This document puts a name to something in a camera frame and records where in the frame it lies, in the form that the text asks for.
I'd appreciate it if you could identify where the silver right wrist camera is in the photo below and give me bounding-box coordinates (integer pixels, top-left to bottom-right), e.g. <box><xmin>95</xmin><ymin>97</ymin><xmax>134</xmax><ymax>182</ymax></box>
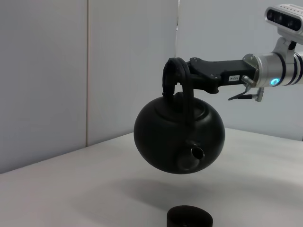
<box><xmin>264</xmin><ymin>3</ymin><xmax>303</xmax><ymax>45</ymax></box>

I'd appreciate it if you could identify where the black round teapot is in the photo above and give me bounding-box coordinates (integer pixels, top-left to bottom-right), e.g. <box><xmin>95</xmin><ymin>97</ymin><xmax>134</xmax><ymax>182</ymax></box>
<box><xmin>133</xmin><ymin>57</ymin><xmax>226</xmax><ymax>175</ymax></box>

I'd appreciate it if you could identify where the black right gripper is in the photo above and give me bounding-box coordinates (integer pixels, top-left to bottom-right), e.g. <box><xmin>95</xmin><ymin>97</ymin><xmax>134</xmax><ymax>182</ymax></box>
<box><xmin>174</xmin><ymin>57</ymin><xmax>258</xmax><ymax>95</ymax></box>

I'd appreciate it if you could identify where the silver plug with black cable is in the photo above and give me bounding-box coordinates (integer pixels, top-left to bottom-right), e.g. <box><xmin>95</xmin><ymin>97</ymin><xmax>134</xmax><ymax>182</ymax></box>
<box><xmin>227</xmin><ymin>75</ymin><xmax>265</xmax><ymax>103</ymax></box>

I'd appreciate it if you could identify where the dark brown teacup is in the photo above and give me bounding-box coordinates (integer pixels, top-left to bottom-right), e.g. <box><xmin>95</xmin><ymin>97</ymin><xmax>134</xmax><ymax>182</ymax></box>
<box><xmin>166</xmin><ymin>205</ymin><xmax>214</xmax><ymax>227</ymax></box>

